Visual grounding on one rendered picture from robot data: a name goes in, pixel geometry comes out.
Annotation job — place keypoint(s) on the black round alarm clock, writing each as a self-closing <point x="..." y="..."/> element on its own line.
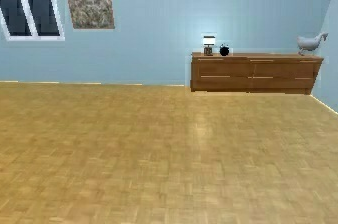
<point x="224" y="50"/>

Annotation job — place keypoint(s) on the small white table lamp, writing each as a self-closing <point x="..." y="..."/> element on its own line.
<point x="209" y="41"/>

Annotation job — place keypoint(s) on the brown wooden chest of drawers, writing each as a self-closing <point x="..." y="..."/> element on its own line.
<point x="253" y="73"/>

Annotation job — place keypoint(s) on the grey goose statue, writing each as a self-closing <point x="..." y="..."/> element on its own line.
<point x="308" y="43"/>

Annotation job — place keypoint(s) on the white framed window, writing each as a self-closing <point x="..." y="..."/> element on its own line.
<point x="27" y="18"/>

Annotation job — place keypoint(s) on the brown mottled wall picture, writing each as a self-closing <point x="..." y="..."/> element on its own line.
<point x="92" y="14"/>

